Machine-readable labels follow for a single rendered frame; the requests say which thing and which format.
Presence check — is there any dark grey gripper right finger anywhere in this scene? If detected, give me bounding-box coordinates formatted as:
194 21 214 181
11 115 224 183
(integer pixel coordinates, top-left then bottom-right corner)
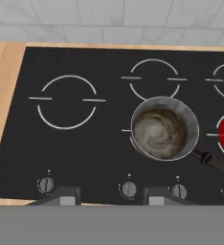
143 186 198 207

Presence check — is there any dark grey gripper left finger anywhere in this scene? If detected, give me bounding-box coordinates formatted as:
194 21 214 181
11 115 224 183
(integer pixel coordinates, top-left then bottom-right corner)
25 186 82 207

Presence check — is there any grey hob knob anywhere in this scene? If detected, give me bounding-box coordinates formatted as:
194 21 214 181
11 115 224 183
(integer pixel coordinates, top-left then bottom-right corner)
171 184 188 200
37 176 56 194
121 181 138 198

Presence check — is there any black glass hob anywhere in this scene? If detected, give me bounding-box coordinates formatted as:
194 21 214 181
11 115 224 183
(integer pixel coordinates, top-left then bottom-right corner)
0 46 224 207

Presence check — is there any grey metal saucepan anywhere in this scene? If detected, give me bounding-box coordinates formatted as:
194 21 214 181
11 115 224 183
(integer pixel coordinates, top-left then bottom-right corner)
129 96 224 180

